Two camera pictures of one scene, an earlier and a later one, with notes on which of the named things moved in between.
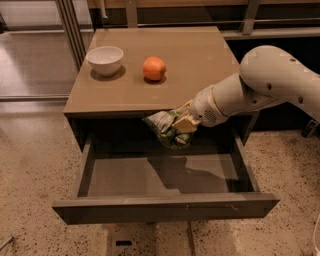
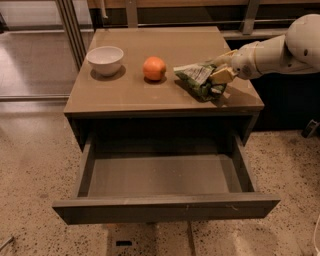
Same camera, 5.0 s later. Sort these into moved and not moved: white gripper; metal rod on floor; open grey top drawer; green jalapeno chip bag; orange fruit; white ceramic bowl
Moved: green jalapeno chip bag; white gripper
Not moved: open grey top drawer; orange fruit; metal rod on floor; white ceramic bowl
